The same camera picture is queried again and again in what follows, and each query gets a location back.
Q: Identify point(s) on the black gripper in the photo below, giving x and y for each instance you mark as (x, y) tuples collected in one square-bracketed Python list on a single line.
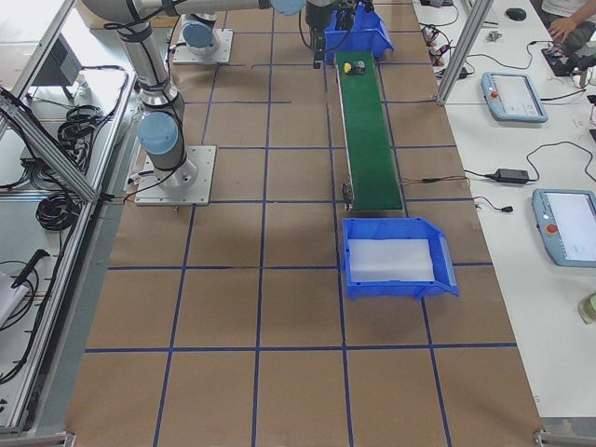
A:
[(317, 20)]

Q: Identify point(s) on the yellow push button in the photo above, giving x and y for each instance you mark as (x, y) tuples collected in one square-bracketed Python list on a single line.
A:
[(354, 68)]

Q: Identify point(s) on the blue left bin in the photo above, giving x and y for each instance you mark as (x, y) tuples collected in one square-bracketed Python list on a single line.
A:
[(356, 27)]

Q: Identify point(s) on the blue bin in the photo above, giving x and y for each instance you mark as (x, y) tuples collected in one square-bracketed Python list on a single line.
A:
[(401, 228), (356, 27)]

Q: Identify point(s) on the green conveyor belt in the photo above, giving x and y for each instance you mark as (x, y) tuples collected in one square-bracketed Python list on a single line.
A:
[(372, 183)]

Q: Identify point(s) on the far teach pendant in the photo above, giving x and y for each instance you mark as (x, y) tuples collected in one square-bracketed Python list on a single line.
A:
[(512, 98)]

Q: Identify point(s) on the teach pendant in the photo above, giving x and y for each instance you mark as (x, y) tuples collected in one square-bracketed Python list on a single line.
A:
[(565, 220), (512, 98)]

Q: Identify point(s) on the blue right bin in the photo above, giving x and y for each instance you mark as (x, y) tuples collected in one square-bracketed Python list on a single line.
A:
[(401, 228)]

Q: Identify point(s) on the white foam pad right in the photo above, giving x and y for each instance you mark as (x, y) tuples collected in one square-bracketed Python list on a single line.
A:
[(373, 260)]

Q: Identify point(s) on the black power adapter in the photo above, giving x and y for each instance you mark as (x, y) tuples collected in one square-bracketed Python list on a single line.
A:
[(516, 176)]

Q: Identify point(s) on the near teach pendant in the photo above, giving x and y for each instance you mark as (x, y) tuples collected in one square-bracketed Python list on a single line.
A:
[(565, 220)]

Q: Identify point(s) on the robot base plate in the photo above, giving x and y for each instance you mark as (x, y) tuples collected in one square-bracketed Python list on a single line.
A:
[(194, 49), (190, 184)]

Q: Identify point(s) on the aluminium frame post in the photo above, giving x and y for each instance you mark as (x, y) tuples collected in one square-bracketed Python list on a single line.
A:
[(463, 46)]

